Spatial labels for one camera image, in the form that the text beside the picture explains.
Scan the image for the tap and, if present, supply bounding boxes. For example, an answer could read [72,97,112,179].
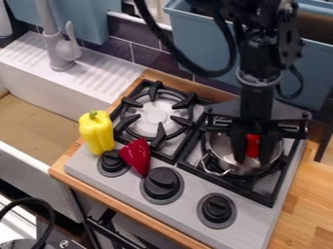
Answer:
[33,0,84,73]

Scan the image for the red bottle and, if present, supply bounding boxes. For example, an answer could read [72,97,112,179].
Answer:
[245,132,263,159]

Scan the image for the yellow toy pepper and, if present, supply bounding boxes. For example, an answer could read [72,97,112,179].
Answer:
[78,110,118,157]

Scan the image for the red toy pepper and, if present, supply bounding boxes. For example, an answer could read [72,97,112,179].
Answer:
[118,137,153,178]

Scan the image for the black cable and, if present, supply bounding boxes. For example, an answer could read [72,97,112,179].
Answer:
[0,196,57,249]

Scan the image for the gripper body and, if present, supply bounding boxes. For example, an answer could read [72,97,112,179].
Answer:
[202,83,314,140]

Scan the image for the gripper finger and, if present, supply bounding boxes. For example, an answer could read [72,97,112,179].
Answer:
[229,125,250,164]
[257,125,282,166]

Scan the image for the silver pot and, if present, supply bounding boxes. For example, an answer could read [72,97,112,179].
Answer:
[199,128,286,178]

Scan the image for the toy stove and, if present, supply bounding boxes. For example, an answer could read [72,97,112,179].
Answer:
[63,78,315,249]

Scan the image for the toy sink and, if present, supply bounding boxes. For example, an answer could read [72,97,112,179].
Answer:
[0,30,149,226]

